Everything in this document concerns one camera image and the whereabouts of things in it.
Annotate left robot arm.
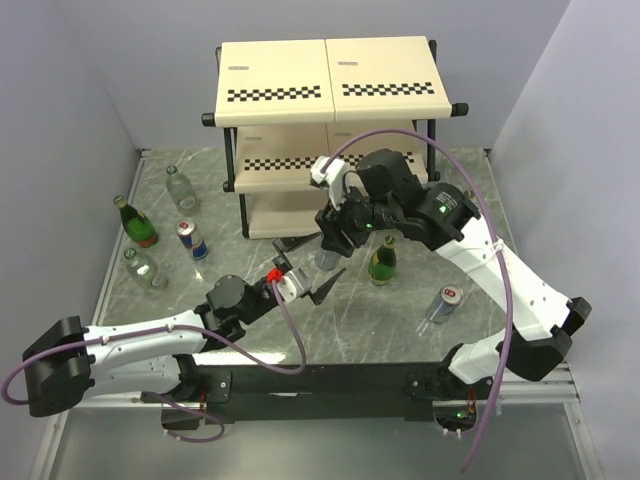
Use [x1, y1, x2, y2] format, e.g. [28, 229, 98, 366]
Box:
[23, 237, 340, 418]

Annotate silver energy drink can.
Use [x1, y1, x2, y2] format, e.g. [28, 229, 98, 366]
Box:
[426, 284, 463, 323]

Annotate beige three-tier shelf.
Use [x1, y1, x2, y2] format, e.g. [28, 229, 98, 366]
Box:
[201, 36, 469, 239]

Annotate green bottle left side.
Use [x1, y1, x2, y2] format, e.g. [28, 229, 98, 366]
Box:
[113, 195, 159, 248]

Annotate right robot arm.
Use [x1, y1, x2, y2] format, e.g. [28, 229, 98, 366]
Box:
[310, 149, 591, 381]

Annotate clear glass bottle front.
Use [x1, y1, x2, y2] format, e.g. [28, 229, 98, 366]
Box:
[123, 248, 168, 291]

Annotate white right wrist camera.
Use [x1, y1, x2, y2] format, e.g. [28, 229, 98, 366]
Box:
[310, 156, 354, 211]

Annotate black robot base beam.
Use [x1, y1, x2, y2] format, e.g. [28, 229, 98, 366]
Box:
[166, 362, 492, 423]

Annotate blue energy drink can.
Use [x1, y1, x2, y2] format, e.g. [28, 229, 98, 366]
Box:
[176, 219, 209, 260]

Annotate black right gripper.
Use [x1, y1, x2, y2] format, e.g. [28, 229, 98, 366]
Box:
[314, 177, 400, 258]

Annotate clear glass bottle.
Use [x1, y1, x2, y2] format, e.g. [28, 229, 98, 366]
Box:
[123, 248, 168, 291]
[166, 165, 199, 215]

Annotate aluminium frame rail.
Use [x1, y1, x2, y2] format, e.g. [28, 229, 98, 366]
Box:
[75, 363, 581, 410]

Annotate clear glass bottle rear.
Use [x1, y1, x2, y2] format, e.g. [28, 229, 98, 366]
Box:
[166, 165, 199, 215]

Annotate green Perrier bottle centre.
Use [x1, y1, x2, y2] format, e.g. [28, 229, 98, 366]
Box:
[368, 235, 397, 285]

